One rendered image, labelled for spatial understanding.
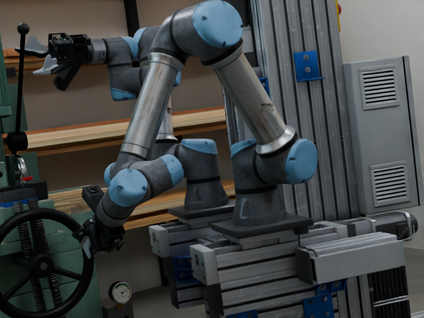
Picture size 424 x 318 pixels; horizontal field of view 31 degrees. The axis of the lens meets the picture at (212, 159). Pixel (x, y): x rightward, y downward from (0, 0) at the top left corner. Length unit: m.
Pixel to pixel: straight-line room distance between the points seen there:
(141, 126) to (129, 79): 0.48
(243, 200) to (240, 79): 0.38
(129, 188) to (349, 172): 0.94
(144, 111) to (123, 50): 0.50
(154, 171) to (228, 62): 0.34
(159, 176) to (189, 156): 0.84
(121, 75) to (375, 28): 3.38
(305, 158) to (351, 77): 0.45
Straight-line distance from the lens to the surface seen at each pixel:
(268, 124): 1.94
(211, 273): 2.06
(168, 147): 2.60
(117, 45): 2.35
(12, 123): 2.50
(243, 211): 2.10
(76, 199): 2.38
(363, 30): 5.59
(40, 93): 4.87
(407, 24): 5.31
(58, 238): 2.10
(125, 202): 1.68
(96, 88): 5.01
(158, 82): 1.90
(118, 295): 2.23
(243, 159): 2.08
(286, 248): 2.12
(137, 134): 1.86
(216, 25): 1.82
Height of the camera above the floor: 1.15
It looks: 4 degrees down
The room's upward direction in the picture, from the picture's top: 7 degrees counter-clockwise
